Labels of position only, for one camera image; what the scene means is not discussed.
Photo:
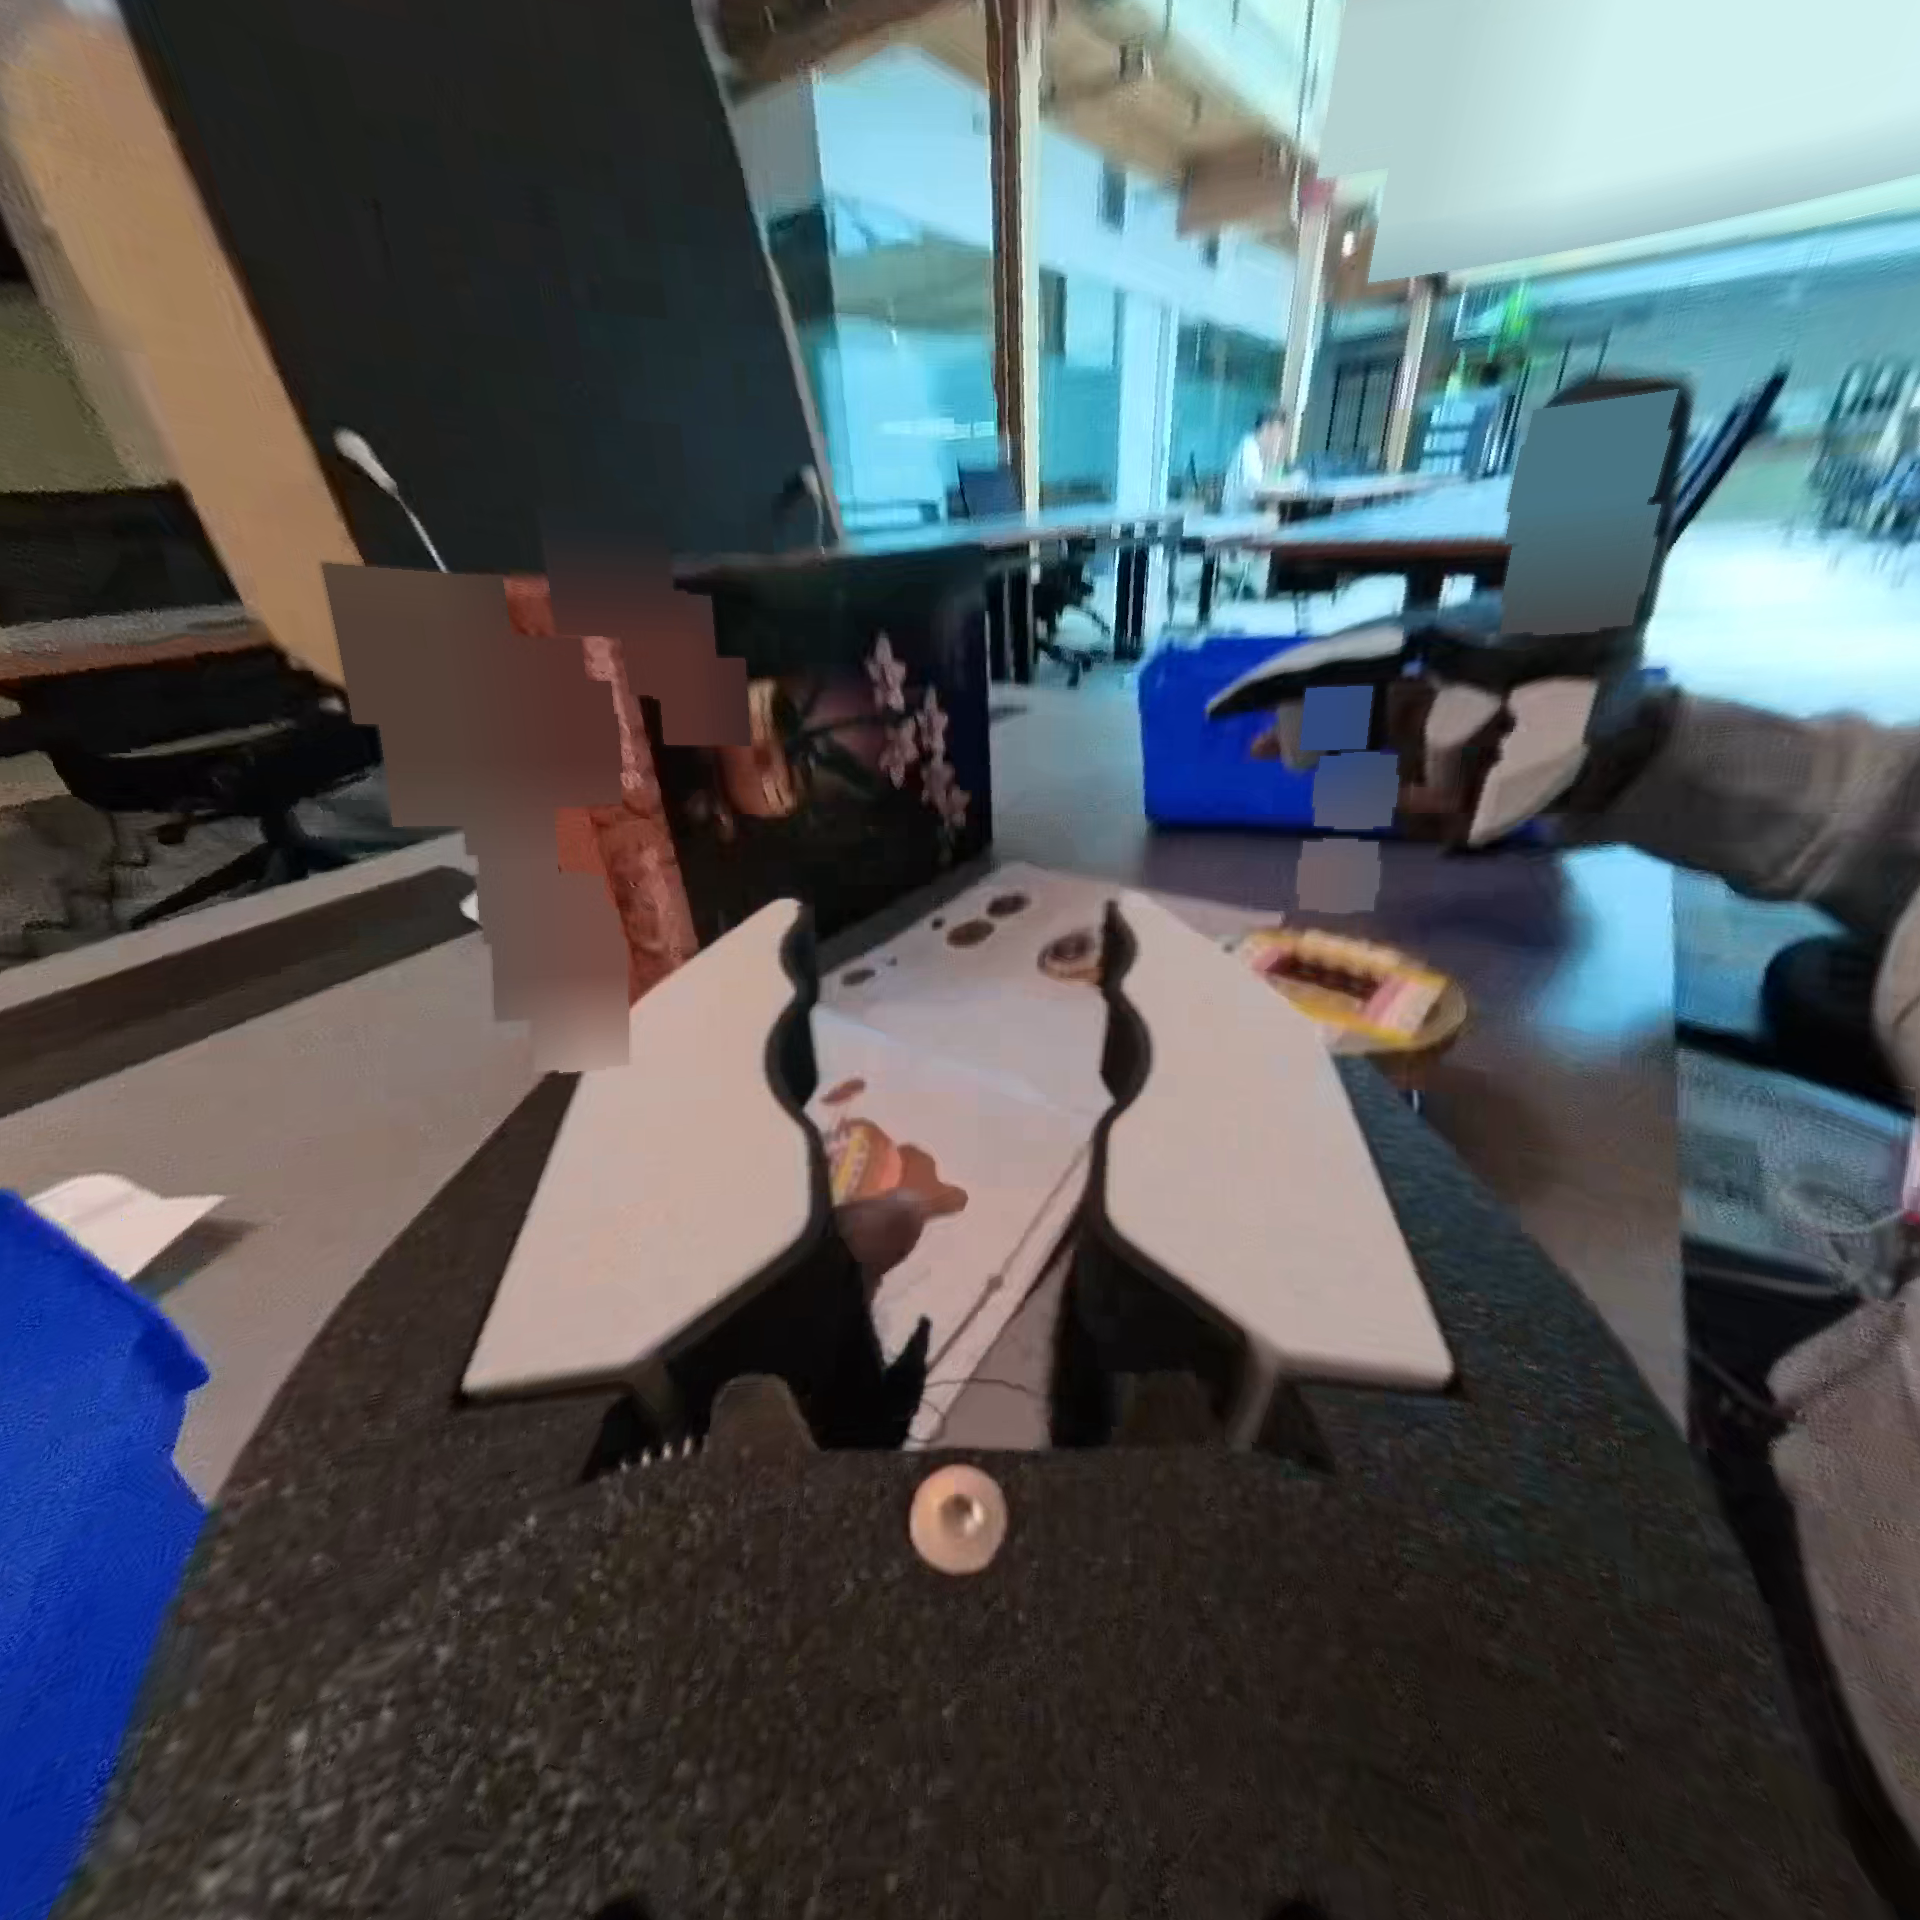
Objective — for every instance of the blue plastic bin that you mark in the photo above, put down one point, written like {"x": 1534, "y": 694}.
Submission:
{"x": 1216, "y": 736}
{"x": 91, "y": 1591}

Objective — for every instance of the black office chair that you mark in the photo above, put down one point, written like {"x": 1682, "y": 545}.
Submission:
{"x": 210, "y": 751}

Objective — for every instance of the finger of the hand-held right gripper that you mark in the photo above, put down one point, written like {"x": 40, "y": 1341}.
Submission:
{"x": 1531, "y": 766}
{"x": 1305, "y": 668}

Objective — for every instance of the black mesh chair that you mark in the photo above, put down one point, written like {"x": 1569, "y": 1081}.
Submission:
{"x": 1831, "y": 1007}

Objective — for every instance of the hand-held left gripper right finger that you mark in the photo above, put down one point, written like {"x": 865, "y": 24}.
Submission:
{"x": 1260, "y": 1186}

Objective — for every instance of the white gooseneck microphone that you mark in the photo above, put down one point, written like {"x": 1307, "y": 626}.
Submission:
{"x": 811, "y": 481}
{"x": 366, "y": 460}

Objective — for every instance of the black panel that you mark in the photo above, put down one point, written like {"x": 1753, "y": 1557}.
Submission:
{"x": 480, "y": 271}

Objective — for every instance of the brick pot model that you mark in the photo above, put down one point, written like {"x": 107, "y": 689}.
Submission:
{"x": 1352, "y": 986}

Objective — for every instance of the black flower print box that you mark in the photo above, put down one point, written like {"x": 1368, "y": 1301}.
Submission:
{"x": 856, "y": 766}

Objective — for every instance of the green potted plant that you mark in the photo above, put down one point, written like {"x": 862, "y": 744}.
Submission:
{"x": 1516, "y": 309}

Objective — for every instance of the white instruction booklet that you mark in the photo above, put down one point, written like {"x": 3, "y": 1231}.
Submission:
{"x": 961, "y": 1052}

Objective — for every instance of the background office desks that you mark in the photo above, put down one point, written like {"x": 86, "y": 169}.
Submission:
{"x": 1201, "y": 541}

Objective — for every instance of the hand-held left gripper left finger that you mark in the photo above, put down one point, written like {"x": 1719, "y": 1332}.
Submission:
{"x": 646, "y": 1200}

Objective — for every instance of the curved wooden board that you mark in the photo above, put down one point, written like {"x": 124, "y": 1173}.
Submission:
{"x": 180, "y": 361}

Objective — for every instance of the white paper sheet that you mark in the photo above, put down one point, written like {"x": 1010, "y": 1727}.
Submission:
{"x": 122, "y": 1216}

